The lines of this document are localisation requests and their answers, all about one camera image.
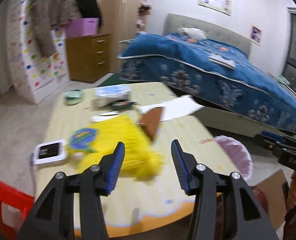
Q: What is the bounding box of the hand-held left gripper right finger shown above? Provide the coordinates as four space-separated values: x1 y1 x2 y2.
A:
171 139 280 240

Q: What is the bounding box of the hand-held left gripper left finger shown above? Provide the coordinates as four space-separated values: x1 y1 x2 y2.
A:
17 142 125 240

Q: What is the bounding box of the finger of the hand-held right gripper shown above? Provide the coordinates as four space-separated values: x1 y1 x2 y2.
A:
254 134 283 153
261 130 296 147

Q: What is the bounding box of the yellow mesh bag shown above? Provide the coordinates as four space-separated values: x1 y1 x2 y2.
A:
67 114 165 180

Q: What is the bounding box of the trash bin with pink bag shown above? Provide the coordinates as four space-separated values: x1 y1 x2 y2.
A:
213 135 253 182

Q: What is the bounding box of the striped yellow small table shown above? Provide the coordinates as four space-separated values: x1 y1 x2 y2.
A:
35 81 238 238

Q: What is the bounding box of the brown cardboard sheet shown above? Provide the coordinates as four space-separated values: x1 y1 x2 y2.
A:
253 169 288 232

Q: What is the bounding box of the brown paper envelope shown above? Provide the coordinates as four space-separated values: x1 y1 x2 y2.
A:
136 107 166 140

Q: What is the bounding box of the white paper strip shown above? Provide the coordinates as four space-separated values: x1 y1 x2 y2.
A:
91 110 121 123

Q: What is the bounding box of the pale green cloth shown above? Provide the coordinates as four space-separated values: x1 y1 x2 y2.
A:
275 75 292 84

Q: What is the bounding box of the white paper sheet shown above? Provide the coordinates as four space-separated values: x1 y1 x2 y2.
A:
137 95 205 122

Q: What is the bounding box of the dark green packet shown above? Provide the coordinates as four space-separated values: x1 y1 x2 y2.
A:
108 101 138 110

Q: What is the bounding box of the white device with black screen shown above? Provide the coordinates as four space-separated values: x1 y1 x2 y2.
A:
32 139 69 165

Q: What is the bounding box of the blue white tissue packet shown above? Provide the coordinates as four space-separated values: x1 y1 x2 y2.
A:
95 85 132 102

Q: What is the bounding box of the round green tin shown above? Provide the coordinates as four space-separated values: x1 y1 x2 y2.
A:
64 89 85 105

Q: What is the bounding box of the green floor mat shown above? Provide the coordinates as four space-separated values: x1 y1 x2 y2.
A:
98 72 126 87

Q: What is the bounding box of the folded white cloth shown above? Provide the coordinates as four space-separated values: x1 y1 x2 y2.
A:
208 54 236 69

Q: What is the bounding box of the blue patterned blanket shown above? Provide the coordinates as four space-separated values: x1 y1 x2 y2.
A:
118 32 296 137

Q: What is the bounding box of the grey upholstered bed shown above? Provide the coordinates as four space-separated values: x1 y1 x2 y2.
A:
118 13 296 140

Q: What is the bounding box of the brown chest of drawers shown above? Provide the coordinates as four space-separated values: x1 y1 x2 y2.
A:
65 34 111 83

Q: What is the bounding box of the red plastic stool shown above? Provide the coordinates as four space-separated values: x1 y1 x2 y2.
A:
0 175 35 240

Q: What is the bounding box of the white dotted cabinet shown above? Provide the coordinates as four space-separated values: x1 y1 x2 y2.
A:
7 0 70 104

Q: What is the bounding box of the pink plastic basket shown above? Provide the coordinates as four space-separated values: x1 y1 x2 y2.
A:
65 17 99 37

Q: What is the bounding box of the wooden wardrobe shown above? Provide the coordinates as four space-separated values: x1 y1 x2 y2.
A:
98 0 152 43

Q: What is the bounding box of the black jacket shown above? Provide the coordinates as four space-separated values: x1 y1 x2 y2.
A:
75 0 106 27

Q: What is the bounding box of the brown quilted jacket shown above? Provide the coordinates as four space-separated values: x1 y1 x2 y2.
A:
28 0 81 58

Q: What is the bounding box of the small wall photo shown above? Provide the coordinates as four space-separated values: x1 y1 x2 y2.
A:
250 25 262 46

